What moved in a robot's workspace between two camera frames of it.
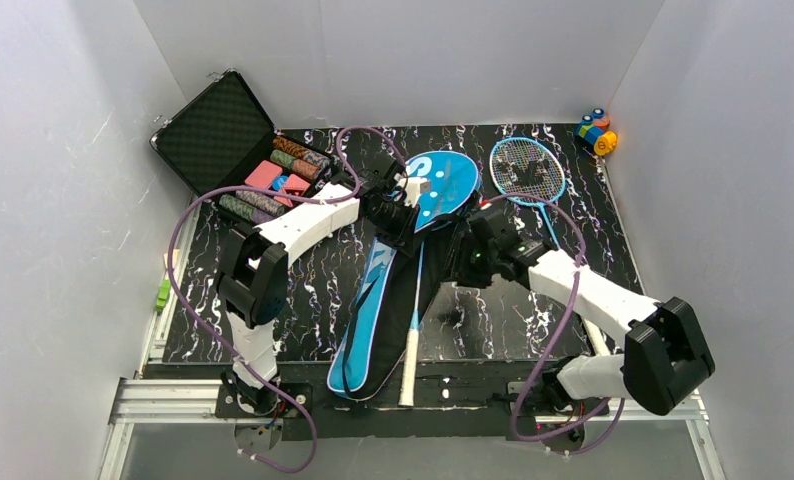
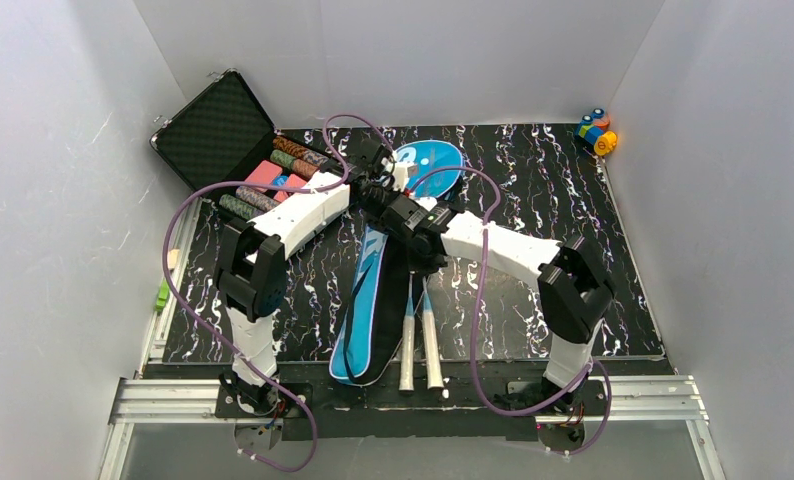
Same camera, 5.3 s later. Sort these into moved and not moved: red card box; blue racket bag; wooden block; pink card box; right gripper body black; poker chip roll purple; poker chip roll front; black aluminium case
Moved: right gripper body black; blue racket bag
Not moved: red card box; poker chip roll front; black aluminium case; pink card box; poker chip roll purple; wooden block
